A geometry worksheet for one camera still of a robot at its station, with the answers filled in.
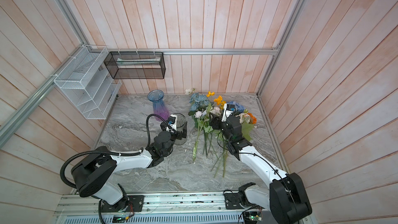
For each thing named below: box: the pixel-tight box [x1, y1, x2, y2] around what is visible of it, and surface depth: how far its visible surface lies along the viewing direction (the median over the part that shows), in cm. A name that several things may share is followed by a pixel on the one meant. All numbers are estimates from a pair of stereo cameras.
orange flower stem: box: [247, 112, 258, 124], surface depth 100 cm
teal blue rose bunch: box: [189, 92, 210, 112], surface depth 100 cm
